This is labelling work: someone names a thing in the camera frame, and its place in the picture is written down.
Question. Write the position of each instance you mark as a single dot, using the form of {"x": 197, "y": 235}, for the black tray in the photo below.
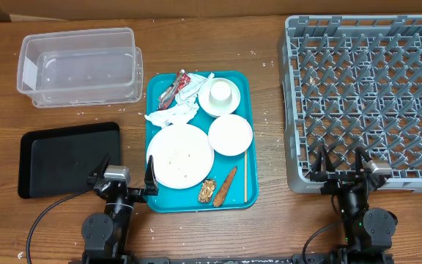
{"x": 60, "y": 160}

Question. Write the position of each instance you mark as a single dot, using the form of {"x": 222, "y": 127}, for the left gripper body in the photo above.
{"x": 135, "y": 196}

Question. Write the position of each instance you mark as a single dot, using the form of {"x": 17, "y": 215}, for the clear plastic bin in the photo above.
{"x": 81, "y": 68}

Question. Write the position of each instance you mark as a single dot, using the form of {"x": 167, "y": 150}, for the brown carrot-shaped food scrap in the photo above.
{"x": 224, "y": 189}

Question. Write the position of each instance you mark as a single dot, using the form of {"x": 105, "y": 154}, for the white cup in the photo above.
{"x": 220, "y": 93}

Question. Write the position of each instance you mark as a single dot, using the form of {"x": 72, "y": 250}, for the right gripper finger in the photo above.
{"x": 360, "y": 156}
{"x": 323, "y": 162}

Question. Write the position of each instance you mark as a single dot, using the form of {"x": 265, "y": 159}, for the large white plate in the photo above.
{"x": 182, "y": 156}

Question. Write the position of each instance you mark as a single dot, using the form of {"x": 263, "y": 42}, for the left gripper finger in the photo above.
{"x": 101, "y": 167}
{"x": 151, "y": 185}

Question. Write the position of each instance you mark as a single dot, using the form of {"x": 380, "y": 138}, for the wooden chopstick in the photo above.
{"x": 246, "y": 176}

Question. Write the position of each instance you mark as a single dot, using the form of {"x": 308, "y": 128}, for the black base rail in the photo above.
{"x": 295, "y": 259}

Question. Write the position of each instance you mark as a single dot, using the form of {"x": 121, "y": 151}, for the golden crumpled food scrap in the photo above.
{"x": 207, "y": 191}

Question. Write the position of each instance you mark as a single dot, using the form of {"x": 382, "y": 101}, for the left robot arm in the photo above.
{"x": 105, "y": 234}

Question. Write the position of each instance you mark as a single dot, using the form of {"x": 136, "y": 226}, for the red snack wrapper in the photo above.
{"x": 166, "y": 98}

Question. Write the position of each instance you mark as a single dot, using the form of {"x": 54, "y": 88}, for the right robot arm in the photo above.
{"x": 368, "y": 231}

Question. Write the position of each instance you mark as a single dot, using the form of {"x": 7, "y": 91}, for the white napkin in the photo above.
{"x": 184, "y": 107}

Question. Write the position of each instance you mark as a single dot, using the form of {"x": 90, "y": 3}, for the teal serving tray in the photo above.
{"x": 171, "y": 200}

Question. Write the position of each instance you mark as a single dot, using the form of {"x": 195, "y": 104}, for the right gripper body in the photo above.
{"x": 338, "y": 183}

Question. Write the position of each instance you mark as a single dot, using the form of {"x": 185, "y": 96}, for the grey dishwasher rack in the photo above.
{"x": 348, "y": 82}

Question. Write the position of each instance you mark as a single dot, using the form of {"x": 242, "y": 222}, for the small white plate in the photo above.
{"x": 230, "y": 135}

